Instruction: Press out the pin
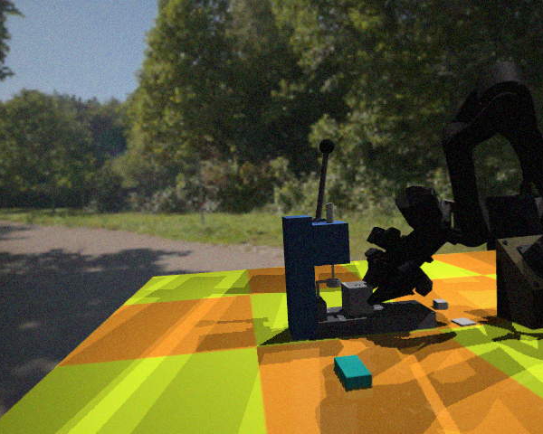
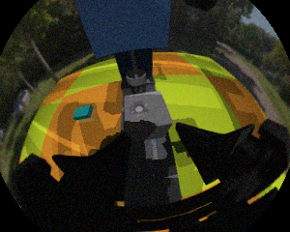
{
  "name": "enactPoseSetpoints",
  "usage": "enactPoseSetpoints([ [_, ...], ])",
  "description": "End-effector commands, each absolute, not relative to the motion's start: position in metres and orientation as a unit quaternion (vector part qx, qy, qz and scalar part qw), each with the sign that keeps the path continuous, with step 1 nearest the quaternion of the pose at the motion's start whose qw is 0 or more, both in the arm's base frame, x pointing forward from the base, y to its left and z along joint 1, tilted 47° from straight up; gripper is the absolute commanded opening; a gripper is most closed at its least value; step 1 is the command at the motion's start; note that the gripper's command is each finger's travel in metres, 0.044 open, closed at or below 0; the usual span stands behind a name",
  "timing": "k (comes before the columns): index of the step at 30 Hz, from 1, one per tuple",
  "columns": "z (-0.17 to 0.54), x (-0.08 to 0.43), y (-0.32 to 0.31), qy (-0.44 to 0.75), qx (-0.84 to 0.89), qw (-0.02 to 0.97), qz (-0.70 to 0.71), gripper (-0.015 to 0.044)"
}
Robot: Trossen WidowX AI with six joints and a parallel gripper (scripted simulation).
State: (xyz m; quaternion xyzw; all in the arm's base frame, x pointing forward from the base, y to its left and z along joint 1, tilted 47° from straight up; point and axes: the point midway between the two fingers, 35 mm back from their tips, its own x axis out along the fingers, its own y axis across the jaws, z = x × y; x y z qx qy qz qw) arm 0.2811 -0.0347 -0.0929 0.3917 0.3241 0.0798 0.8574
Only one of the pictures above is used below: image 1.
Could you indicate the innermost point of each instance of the cyan rectangular block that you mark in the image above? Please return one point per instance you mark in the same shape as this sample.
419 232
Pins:
352 371

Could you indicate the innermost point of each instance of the dark blue arbor press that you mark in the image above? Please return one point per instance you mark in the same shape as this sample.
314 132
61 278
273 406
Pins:
310 242

